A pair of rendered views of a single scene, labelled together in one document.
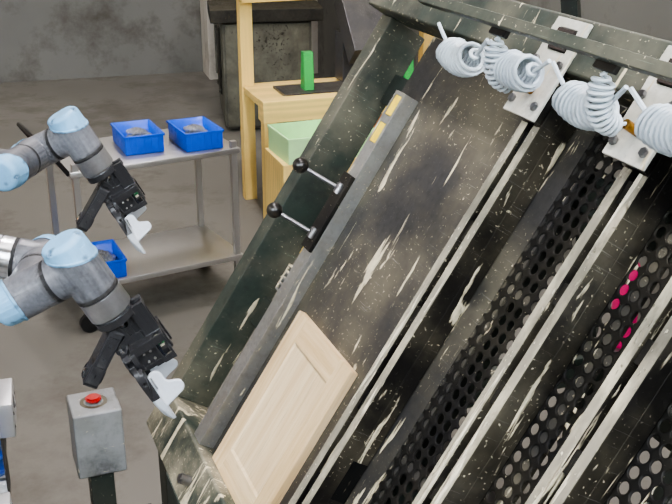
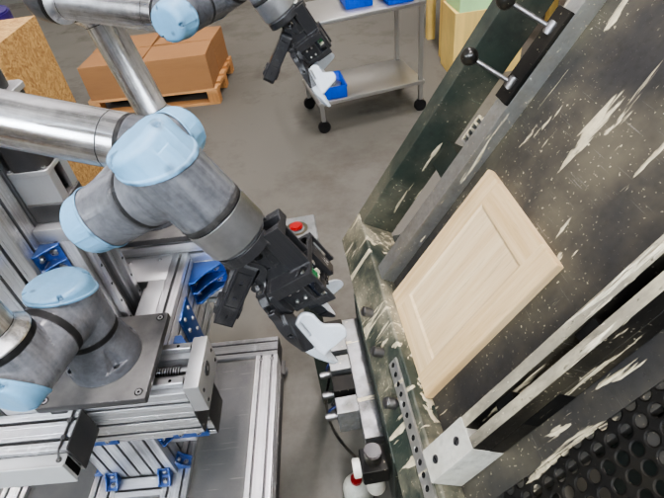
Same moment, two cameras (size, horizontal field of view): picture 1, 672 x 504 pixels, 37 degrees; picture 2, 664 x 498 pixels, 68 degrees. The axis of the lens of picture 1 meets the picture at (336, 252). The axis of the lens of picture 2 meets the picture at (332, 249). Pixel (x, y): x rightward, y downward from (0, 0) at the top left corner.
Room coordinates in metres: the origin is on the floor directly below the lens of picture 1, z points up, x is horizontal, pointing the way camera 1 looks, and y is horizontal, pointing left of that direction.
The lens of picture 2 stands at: (1.14, 0.14, 1.84)
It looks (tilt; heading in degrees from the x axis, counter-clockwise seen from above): 41 degrees down; 19
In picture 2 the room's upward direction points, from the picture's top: 8 degrees counter-clockwise
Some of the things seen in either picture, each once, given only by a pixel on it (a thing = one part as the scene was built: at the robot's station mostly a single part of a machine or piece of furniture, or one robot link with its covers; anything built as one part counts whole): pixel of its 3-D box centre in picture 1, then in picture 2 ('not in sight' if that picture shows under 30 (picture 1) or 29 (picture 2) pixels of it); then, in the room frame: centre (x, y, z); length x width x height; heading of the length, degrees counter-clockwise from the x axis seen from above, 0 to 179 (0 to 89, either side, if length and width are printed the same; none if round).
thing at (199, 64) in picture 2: not in sight; (160, 69); (5.18, 2.98, 0.22); 1.27 x 0.92 x 0.44; 110
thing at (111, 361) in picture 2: not in sight; (96, 342); (1.61, 0.83, 1.09); 0.15 x 0.15 x 0.10
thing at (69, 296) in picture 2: not in sight; (67, 306); (1.61, 0.83, 1.20); 0.13 x 0.12 x 0.14; 3
